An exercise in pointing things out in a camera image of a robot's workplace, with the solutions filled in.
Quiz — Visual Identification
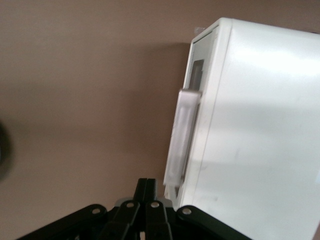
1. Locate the white microwave door handle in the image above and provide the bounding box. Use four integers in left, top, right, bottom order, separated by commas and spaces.
163, 88, 202, 188

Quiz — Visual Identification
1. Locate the white oven body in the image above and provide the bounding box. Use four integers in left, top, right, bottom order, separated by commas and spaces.
174, 16, 320, 240

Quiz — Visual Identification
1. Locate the dark round object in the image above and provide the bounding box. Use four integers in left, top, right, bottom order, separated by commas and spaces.
0, 119, 12, 182

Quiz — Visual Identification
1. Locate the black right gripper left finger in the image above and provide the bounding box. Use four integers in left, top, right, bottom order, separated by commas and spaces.
99, 177, 149, 240

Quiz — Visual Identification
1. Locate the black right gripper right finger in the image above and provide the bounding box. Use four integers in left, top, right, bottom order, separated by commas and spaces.
144, 177, 174, 240

